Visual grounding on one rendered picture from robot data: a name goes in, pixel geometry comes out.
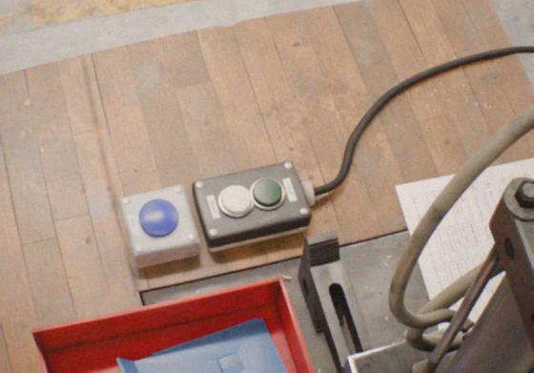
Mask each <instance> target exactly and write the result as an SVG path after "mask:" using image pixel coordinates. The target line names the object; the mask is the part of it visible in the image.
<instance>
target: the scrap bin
mask: <svg viewBox="0 0 534 373"><path fill-rule="evenodd" d="M255 318H257V320H260V319H263V320H264V323H265V324H266V326H267V328H268V331H269V333H270V334H271V336H272V338H273V341H274V344H275V346H276V349H277V351H278V353H279V355H280V357H281V359H282V360H283V362H284V365H285V366H286V368H287V370H288V373H315V371H314V369H313V366H312V364H311V361H310V358H309V356H308V354H309V353H308V350H307V348H306V345H305V342H304V340H303V337H302V334H301V332H300V329H299V326H298V319H297V316H296V313H295V310H294V307H293V304H292V302H291V299H290V297H289V294H288V291H287V288H286V284H285V282H284V279H283V276H281V277H276V278H272V279H268V280H262V281H257V282H253V283H246V284H242V285H239V286H234V287H230V288H226V289H222V290H219V291H215V292H211V293H203V294H199V295H195V296H191V297H188V298H184V299H176V300H169V301H166V302H162V303H154V304H151V305H147V306H143V307H136V308H133V309H129V310H125V311H117V312H114V313H111V314H103V315H99V316H96V317H89V318H86V319H82V320H75V321H69V322H67V321H65V322H62V323H58V324H52V325H48V326H42V327H38V328H33V329H32V330H31V333H32V336H33V339H34V341H35V344H36V349H37V353H38V357H39V361H40V364H41V366H42V369H43V373H122V372H121V370H120V367H119V364H118V363H117V360H116V359H117V358H120V359H124V360H128V361H132V362H136V361H138V360H143V359H145V358H148V357H150V356H152V355H153V353H154V352H157V351H162V350H164V349H166V348H169V347H172V346H176V345H179V344H182V343H184V342H189V341H192V340H195V339H197V338H199V337H205V336H207V335H210V334H212V333H214V332H216V331H222V330H224V329H227V328H230V327H231V326H234V325H237V324H239V323H245V322H247V321H250V320H253V319H255Z"/></svg>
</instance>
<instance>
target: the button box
mask: <svg viewBox="0 0 534 373"><path fill-rule="evenodd" d="M524 52H526V53H534V47H533V46H531V47H527V46H520V47H509V48H504V49H496V50H493V51H486V52H481V53H475V54H472V55H469V56H466V57H461V58H459V59H456V60H451V61H449V62H447V63H444V64H440V65H438V66H436V67H434V68H431V69H429V70H428V69H427V70H425V71H423V72H421V73H418V74H416V75H413V76H411V77H409V78H407V79H406V80H404V81H403V82H400V83H399V84H398V85H397V86H395V87H394V88H392V89H391V90H389V91H388V92H386V93H385V94H384V95H383V96H381V97H380V98H379V99H378V101H377V102H376V103H374V105H373V106H372V107H371V108H370V109H369V110H368V111H367V113H366V115H365V116H364V118H363V119H361V120H360V122H359V123H358V125H357V126H356V128H355V129H354V131H353V132H352V135H351V137H350V138H349V141H348V143H347V144H346V147H345V152H344V157H343V161H342V164H341V167H340V170H339V173H338V175H337V177H336V178H335V179H334V180H333V181H332V182H330V183H328V184H323V185H320V186H317V187H312V184H311V183H310V181H308V180H306V181H302V182H301V184H300V182H299V179H298V174H297V171H296V168H295V165H294V163H293V161H291V160H289V161H285V162H280V163H277V164H272V165H267V166H263V167H258V168H255V169H250V170H246V171H241V172H236V173H233V174H228V175H225V176H217V177H212V178H208V179H203V180H199V181H195V182H194V183H193V201H194V204H195V209H196V212H197V216H198V219H199V223H200V228H201V232H202V235H203V238H204V241H205V245H206V248H207V251H208V252H210V253H213V252H216V251H221V250H225V249H229V248H234V247H238V246H240V245H245V244H249V243H253V242H258V241H262V240H265V239H270V238H277V237H282V236H286V235H289V234H293V233H297V232H301V231H305V230H308V228H309V225H310V222H311V218H312V215H311V212H310V209H309V206H312V205H314V204H315V196H318V195H322V194H325V193H328V192H331V191H332V190H334V189H335V188H337V187H339V186H340V184H341V183H343V182H344V180H345V179H346V177H347V175H348V172H349V169H350V166H351V162H352V158H353V152H354V149H355V145H356V143H357V141H358V139H359V137H360V135H361V134H362V132H363V131H364V129H365V128H366V127H367V125H368V123H369V122H370V121H371V120H372V119H373V117H374V116H375V115H376V114H377V113H378V112H379V110H380V108H381V107H382V106H384V105H385V104H386V103H387V102H388V101H389V100H390V99H391V98H392V97H393V96H395V95H396V94H399V93H400V92H401V91H403V90H404V89H406V88H408V87H409V86H412V85H414V84H416V83H417V82H419V81H421V80H423V79H425V78H428V77H430V76H431V75H434V74H436V73H442V72H445V71H446V70H449V69H454V68H457V67H459V66H461V65H466V64H469V63H472V62H474V61H476V62H478V61H481V60H484V59H486V58H488V59H489V58H493V57H496V56H503V55H508V54H511V53H512V54H514V53H524ZM262 179H272V180H274V181H276V182H277V183H278V184H279V185H281V187H282V190H283V194H282V199H281V201H280V203H278V204H277V205H275V206H271V207H265V206H261V205H259V204H258V203H256V201H255V200H254V197H253V188H254V186H255V185H256V184H257V183H258V182H259V181H261V180H262ZM233 185H239V186H242V187H244V188H245V189H247V190H248V192H249V193H250V196H251V205H250V207H249V209H248V210H247V211H245V212H244V213H241V214H232V213H229V212H228V211H226V210H225V209H224V208H223V206H222V204H221V198H222V194H223V192H224V191H225V190H226V189H227V188H228V187H230V186H233Z"/></svg>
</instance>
